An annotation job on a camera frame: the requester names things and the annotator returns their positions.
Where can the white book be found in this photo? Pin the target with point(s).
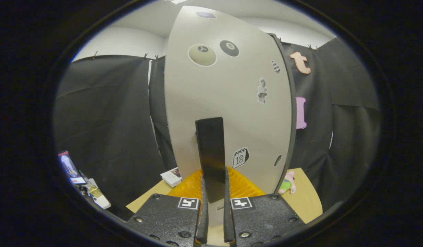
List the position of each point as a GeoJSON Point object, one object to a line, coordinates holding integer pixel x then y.
{"type": "Point", "coordinates": [170, 177]}

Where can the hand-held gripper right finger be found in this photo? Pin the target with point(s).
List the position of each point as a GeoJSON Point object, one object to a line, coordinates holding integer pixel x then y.
{"type": "Point", "coordinates": [228, 223]}

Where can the green and pink plush toy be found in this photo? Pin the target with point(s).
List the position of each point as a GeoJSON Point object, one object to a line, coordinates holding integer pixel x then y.
{"type": "Point", "coordinates": [285, 185]}

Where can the white and gold box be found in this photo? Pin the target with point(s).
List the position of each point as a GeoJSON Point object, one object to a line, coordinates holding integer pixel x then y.
{"type": "Point", "coordinates": [100, 201]}

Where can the black backdrop cloth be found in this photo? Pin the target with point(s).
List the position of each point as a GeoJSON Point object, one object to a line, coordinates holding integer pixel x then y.
{"type": "Point", "coordinates": [105, 120]}

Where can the printed display board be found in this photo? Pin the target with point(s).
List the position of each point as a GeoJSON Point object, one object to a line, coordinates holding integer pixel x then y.
{"type": "Point", "coordinates": [69, 166]}

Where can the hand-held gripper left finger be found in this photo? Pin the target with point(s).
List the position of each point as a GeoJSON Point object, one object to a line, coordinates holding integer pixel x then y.
{"type": "Point", "coordinates": [203, 223]}

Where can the long ceiling light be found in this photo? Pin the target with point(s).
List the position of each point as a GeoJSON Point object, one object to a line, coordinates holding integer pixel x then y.
{"type": "Point", "coordinates": [179, 1]}

